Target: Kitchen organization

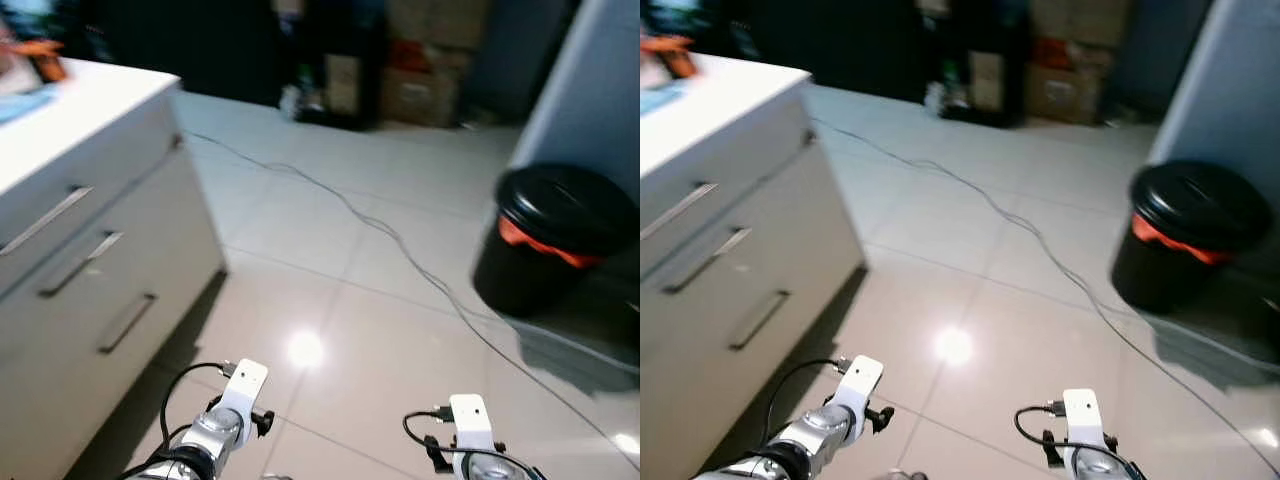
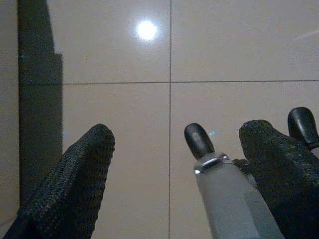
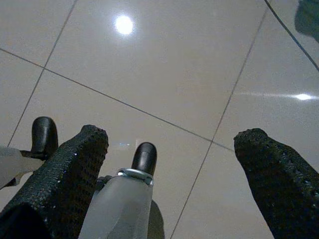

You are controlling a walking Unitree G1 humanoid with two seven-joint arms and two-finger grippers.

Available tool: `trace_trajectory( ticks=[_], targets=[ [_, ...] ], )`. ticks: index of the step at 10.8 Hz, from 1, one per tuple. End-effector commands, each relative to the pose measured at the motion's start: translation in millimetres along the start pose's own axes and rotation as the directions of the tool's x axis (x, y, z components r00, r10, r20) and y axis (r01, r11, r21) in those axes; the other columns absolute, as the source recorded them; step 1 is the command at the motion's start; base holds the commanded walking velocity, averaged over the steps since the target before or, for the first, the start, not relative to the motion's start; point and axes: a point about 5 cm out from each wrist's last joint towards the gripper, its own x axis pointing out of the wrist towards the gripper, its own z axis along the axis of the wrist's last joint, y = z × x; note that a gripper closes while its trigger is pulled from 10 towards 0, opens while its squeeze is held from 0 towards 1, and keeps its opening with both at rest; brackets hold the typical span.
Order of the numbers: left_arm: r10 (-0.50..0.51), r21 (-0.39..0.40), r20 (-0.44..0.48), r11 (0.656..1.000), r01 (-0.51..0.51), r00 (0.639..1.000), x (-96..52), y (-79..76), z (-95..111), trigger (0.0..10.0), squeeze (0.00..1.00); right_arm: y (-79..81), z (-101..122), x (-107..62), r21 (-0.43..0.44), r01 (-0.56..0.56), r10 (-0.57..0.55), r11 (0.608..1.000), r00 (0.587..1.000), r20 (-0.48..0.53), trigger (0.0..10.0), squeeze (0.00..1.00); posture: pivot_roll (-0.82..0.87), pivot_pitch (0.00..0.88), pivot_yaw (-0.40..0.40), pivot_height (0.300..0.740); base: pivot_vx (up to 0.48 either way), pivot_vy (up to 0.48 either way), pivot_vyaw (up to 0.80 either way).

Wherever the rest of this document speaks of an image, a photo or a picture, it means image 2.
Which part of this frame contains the black robot right foot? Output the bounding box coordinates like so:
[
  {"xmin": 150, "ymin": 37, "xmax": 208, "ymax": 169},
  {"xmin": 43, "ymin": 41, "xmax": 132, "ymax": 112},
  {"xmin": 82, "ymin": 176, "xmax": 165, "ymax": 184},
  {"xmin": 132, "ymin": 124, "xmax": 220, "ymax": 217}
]
[{"xmin": 287, "ymin": 107, "xmax": 319, "ymax": 150}]

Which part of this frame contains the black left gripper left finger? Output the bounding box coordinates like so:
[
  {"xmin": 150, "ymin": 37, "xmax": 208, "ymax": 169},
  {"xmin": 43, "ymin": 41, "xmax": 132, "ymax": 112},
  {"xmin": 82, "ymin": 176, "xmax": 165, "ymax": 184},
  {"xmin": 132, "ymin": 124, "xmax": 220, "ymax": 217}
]
[{"xmin": 0, "ymin": 123, "xmax": 116, "ymax": 239}]

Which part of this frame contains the silver robot left leg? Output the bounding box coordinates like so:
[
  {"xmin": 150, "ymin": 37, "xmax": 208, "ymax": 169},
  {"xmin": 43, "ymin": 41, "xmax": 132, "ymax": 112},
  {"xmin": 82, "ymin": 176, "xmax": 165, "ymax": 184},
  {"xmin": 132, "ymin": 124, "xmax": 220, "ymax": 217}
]
[{"xmin": 193, "ymin": 153, "xmax": 286, "ymax": 239}]

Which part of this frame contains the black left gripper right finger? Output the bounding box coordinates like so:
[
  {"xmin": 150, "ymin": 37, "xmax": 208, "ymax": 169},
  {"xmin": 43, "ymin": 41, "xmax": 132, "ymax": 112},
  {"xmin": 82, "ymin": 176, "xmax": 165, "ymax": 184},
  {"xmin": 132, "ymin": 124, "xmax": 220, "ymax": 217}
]
[{"xmin": 238, "ymin": 119, "xmax": 319, "ymax": 239}]

